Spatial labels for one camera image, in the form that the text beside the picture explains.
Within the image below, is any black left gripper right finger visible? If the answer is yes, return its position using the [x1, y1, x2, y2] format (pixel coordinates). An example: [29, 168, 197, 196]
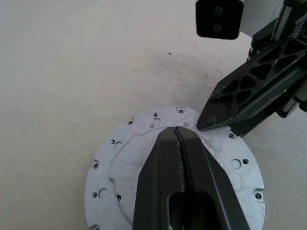
[177, 126, 252, 230]

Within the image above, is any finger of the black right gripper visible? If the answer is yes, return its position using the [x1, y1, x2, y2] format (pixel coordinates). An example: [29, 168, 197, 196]
[196, 38, 307, 131]
[229, 69, 307, 138]

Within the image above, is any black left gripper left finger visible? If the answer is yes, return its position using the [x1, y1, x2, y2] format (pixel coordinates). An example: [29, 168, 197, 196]
[131, 126, 187, 230]

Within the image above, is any grey round housing lid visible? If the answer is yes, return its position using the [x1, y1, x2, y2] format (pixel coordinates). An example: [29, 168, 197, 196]
[84, 106, 266, 230]

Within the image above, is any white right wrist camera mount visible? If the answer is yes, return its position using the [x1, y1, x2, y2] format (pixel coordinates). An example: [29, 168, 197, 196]
[194, 0, 285, 41]

